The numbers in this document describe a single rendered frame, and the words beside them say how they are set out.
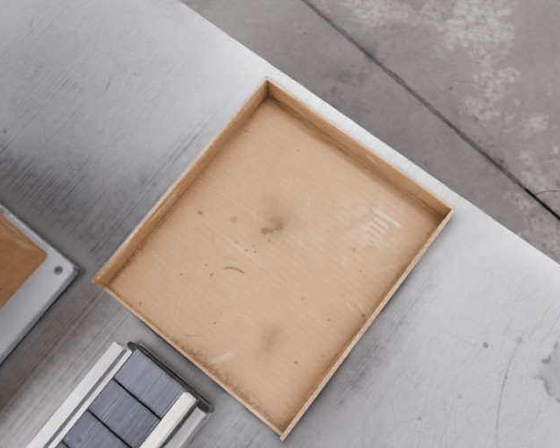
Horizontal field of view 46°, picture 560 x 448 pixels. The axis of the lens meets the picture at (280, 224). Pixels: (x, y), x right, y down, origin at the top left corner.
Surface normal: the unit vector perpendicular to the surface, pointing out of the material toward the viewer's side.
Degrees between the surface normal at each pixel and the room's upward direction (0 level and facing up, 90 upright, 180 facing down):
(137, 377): 0
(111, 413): 0
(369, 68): 0
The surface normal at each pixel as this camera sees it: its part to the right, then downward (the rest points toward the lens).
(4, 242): 0.77, 0.60
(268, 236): -0.05, -0.25
